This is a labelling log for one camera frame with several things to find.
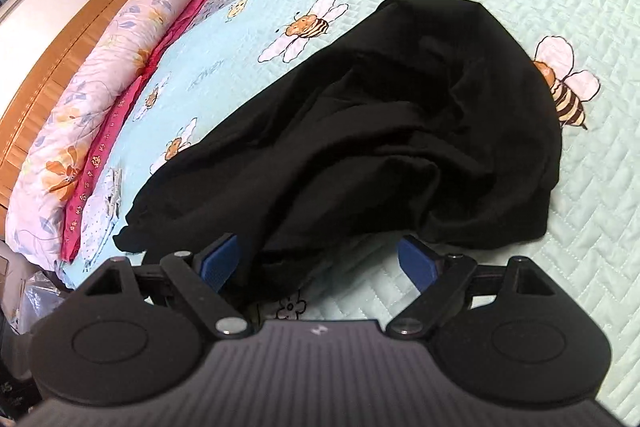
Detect black garment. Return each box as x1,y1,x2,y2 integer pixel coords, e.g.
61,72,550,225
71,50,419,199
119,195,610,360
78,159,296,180
114,0,562,303

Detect folded dotted white cloth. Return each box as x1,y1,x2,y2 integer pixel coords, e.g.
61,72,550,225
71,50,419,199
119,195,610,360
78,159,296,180
78,168,122,272

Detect floral rolled duvet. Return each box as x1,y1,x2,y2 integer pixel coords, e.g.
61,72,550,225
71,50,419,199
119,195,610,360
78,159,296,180
1,0,191,271

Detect red patterned sheet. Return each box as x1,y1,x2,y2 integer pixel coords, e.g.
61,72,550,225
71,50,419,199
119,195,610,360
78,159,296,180
60,0,206,262

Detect wooden headboard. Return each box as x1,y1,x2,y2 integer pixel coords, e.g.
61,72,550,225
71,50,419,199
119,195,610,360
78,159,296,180
1,0,128,213

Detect mint bee quilt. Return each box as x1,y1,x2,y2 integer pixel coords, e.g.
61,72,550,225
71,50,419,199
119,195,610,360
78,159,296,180
54,0,640,425

